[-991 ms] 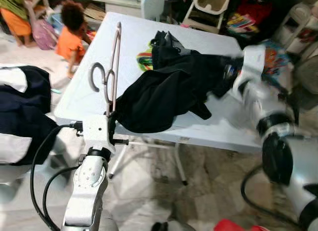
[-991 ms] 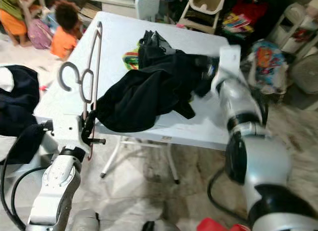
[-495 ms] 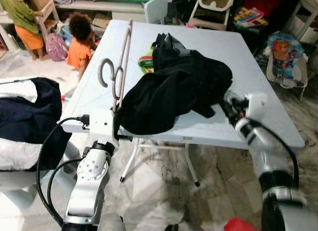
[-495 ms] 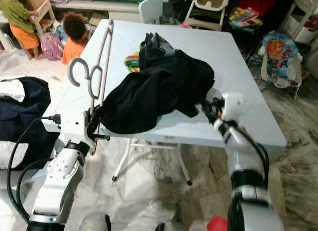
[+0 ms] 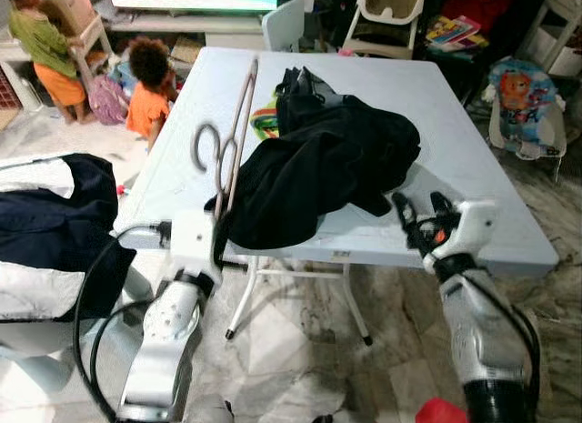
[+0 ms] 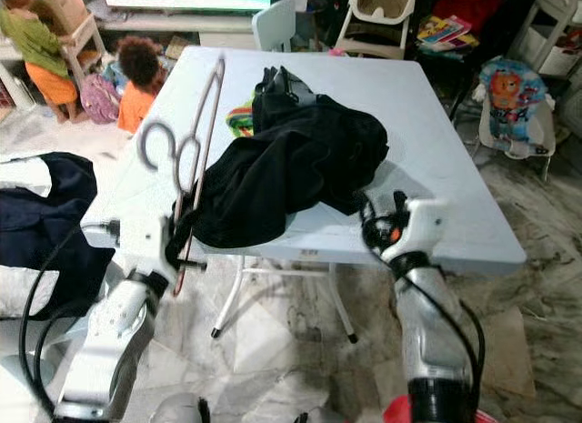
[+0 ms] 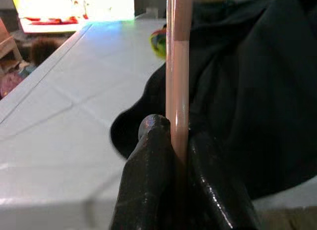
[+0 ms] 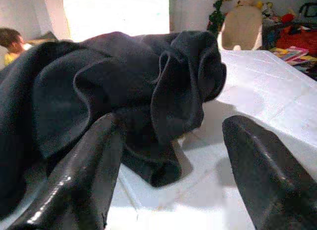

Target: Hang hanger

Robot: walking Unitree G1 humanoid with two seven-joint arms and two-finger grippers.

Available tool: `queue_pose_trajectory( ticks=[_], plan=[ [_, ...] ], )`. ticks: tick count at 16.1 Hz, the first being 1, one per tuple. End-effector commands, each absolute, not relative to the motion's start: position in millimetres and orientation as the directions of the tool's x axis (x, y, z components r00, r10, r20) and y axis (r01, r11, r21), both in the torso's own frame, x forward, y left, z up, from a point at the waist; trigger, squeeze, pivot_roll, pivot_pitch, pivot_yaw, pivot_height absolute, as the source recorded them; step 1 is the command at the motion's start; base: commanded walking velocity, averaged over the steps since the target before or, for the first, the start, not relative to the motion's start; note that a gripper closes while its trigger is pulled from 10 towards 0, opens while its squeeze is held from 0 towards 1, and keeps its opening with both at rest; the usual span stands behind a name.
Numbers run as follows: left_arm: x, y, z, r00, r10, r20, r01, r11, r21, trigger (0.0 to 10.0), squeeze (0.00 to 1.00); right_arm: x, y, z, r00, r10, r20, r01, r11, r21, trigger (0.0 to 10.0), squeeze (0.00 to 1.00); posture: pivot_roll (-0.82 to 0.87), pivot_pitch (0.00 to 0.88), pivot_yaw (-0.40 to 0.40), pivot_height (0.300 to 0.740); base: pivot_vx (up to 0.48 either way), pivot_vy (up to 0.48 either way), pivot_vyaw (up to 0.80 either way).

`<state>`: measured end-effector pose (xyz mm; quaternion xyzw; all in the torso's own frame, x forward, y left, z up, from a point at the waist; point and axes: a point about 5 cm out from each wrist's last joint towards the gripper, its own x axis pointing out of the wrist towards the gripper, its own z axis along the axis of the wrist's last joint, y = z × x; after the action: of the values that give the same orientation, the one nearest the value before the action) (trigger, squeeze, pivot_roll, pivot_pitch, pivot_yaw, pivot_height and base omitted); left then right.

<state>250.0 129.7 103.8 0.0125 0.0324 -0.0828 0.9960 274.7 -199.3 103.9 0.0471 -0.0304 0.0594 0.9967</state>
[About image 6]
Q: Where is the black garment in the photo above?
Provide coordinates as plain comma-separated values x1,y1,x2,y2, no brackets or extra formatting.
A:
177,66,390,251

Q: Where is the pink plastic hanger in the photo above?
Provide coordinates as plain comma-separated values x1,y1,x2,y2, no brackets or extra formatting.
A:
139,55,228,297

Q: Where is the navy and white jacket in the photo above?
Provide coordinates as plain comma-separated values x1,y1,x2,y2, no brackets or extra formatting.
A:
0,153,119,319

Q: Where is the white folding table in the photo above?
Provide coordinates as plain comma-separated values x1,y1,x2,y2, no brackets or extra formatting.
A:
82,45,528,342

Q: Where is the child in orange shirt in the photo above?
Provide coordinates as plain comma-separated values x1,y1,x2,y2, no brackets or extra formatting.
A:
116,36,169,133

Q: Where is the cartoon print kids chair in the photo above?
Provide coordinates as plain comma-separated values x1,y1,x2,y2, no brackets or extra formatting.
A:
477,57,557,183

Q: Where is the purple backpack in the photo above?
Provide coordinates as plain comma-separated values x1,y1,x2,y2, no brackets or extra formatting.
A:
80,73,121,124

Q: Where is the colourful book stack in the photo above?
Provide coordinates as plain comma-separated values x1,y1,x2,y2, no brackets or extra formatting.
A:
416,14,478,53

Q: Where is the red garment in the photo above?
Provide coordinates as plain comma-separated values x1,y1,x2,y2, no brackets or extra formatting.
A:
382,396,415,423

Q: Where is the pale blue plastic chair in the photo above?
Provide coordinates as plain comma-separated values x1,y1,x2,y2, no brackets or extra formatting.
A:
252,0,298,53
0,314,55,369

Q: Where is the white beige high chair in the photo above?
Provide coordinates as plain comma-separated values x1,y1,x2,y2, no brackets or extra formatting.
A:
332,0,417,60

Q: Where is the white television stand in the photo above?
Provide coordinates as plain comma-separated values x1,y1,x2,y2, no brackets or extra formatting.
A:
100,9,265,42

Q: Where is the white plastic shelf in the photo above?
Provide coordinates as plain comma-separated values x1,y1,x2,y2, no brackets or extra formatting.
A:
505,0,582,78

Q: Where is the child in green shirt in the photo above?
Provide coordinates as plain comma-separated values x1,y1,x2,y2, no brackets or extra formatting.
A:
0,0,87,124

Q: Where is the small wooden chair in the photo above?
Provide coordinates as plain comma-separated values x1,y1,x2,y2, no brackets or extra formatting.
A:
45,0,105,74

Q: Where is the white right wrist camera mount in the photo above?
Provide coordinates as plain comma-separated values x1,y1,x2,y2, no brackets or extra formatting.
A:
382,197,447,265

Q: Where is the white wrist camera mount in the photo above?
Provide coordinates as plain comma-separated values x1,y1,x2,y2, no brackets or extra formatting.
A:
123,214,183,283
382,197,447,265

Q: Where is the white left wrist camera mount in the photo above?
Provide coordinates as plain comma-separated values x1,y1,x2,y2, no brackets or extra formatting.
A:
123,214,183,283

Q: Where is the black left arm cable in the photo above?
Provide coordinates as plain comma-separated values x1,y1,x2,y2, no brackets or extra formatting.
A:
18,218,124,419

